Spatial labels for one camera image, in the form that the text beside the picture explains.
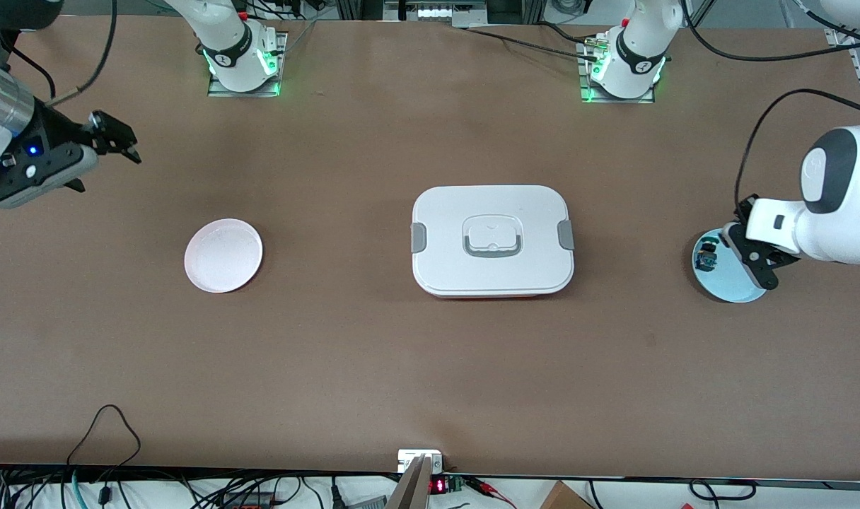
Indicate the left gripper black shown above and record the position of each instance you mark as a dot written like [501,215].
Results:
[734,234]

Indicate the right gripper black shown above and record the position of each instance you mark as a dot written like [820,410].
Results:
[56,132]

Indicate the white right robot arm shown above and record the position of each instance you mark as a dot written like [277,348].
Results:
[225,28]

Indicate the white lidded lunch box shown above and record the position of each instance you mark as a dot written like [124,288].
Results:
[494,240]

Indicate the light blue round plate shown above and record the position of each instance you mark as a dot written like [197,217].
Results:
[734,283]

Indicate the pink round plate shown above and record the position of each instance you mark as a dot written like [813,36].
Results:
[223,256]

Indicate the brown cardboard piece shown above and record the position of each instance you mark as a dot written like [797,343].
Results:
[564,498]

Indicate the red clip lead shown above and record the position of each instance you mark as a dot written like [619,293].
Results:
[488,489]

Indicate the red digit display module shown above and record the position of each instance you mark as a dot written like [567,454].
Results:
[437,486]

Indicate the grey metal bar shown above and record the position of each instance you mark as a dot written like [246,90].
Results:
[412,488]

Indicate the green push button switch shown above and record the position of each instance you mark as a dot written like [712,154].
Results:
[706,261]

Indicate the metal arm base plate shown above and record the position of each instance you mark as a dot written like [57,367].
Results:
[218,90]
[617,100]

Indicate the aluminium frame with white connector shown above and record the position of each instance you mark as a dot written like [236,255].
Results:
[433,13]

